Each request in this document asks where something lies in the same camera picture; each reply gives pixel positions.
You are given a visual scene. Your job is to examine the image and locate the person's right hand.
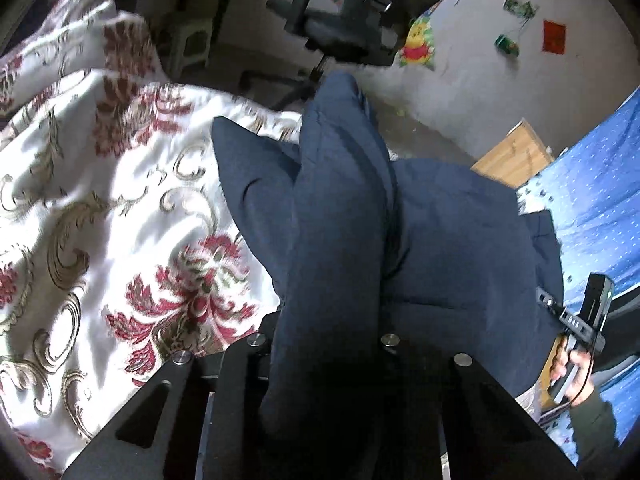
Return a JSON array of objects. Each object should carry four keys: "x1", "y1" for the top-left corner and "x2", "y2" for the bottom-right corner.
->
[{"x1": 550, "y1": 339, "x2": 597, "y2": 407}]

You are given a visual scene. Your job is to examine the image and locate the yellow cartoon cloth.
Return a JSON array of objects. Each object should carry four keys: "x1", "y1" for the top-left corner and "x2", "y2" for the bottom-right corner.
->
[{"x1": 397, "y1": 2, "x2": 436, "y2": 71}]

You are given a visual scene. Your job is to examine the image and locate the white red floral blanket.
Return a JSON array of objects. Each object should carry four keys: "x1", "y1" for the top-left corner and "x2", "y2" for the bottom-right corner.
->
[{"x1": 0, "y1": 0, "x2": 311, "y2": 466}]

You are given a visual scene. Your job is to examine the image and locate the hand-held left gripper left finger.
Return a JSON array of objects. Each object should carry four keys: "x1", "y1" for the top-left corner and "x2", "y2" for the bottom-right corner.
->
[{"x1": 62, "y1": 310, "x2": 281, "y2": 480}]

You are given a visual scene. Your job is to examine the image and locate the navy puffer jacket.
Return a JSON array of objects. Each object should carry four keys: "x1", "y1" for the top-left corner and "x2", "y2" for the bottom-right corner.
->
[{"x1": 211, "y1": 70, "x2": 566, "y2": 441}]

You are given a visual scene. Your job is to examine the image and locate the person's right forearm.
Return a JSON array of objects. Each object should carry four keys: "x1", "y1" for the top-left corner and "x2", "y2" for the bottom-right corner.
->
[{"x1": 569, "y1": 389, "x2": 620, "y2": 467}]

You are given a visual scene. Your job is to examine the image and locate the red paper square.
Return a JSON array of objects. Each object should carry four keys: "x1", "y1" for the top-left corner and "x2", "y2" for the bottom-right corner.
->
[{"x1": 542, "y1": 20, "x2": 568, "y2": 54}]

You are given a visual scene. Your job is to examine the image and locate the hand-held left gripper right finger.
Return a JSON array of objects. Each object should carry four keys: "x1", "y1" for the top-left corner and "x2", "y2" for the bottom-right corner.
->
[{"x1": 372, "y1": 332, "x2": 583, "y2": 480}]

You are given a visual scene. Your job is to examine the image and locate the green white wall sticker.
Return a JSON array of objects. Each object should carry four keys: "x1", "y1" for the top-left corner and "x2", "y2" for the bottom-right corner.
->
[{"x1": 502, "y1": 0, "x2": 538, "y2": 20}]

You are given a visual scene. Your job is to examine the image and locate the black office chair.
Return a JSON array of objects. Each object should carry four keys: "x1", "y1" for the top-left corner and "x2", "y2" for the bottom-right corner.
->
[{"x1": 240, "y1": 0, "x2": 471, "y2": 111}]

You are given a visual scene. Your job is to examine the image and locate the wooden bed board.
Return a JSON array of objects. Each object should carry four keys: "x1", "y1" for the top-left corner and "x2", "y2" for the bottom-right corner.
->
[{"x1": 470, "y1": 119, "x2": 553, "y2": 188}]

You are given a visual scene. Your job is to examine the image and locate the blue cartoon printed cloth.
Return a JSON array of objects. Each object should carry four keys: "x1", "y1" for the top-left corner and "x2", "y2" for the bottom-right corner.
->
[{"x1": 515, "y1": 87, "x2": 640, "y2": 461}]

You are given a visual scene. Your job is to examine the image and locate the plastic stool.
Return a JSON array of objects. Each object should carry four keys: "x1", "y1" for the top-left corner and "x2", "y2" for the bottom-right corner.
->
[{"x1": 165, "y1": 15, "x2": 213, "y2": 78}]

